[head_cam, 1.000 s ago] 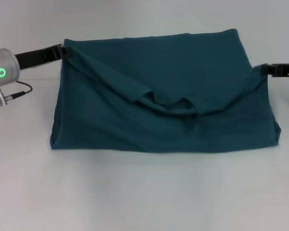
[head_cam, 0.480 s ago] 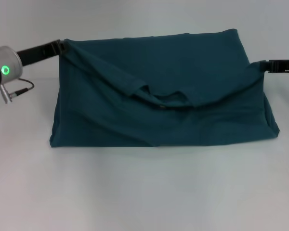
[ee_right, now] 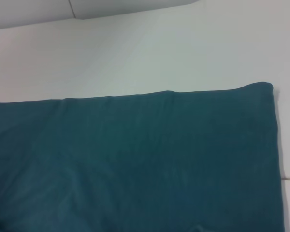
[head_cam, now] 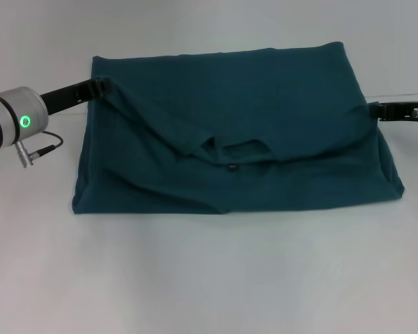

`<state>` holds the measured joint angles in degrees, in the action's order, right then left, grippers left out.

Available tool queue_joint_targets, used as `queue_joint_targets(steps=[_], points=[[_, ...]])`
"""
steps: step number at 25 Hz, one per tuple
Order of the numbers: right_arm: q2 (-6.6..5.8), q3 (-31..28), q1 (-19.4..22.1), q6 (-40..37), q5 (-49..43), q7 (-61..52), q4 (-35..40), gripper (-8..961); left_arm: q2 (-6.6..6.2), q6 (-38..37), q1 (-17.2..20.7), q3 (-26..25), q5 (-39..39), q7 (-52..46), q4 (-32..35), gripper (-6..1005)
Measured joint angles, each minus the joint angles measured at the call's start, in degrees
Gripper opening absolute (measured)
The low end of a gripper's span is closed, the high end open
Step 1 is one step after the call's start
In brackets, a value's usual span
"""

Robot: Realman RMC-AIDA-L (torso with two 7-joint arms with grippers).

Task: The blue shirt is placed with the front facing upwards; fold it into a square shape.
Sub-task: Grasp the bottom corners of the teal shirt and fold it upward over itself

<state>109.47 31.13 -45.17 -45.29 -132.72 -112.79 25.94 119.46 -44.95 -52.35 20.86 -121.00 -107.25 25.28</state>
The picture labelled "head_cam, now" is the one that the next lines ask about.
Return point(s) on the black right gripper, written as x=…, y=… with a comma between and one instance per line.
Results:
x=407, y=111

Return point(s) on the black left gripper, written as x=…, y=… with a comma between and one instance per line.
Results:
x=66, y=95

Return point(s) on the teal FREE print t-shirt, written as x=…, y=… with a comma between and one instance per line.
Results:
x=230, y=139

